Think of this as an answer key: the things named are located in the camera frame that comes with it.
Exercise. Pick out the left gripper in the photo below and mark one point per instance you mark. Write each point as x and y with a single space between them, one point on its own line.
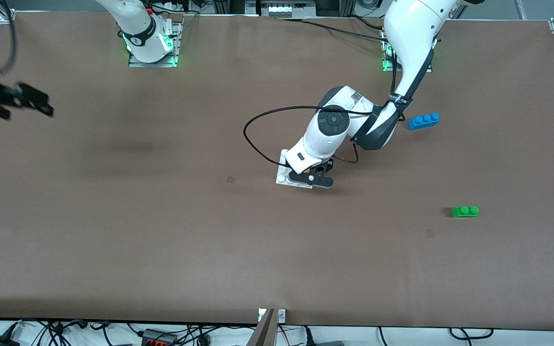
325 167

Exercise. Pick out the white studded base plate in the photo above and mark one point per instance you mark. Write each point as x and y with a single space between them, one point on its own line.
282 173

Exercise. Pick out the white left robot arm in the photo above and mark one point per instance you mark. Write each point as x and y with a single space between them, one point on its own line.
414 29

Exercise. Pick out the blue three-stud block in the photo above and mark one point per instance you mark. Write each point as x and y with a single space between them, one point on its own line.
423 121

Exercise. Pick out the green two-stud block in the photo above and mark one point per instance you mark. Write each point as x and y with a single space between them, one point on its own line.
464 212

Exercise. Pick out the white power strip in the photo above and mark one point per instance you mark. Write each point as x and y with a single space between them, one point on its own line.
281 9

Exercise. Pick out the black power adapter red buttons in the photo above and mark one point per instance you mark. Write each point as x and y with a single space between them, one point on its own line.
154 336

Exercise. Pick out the small white table bracket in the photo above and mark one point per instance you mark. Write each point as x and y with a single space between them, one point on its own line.
261 315
282 315

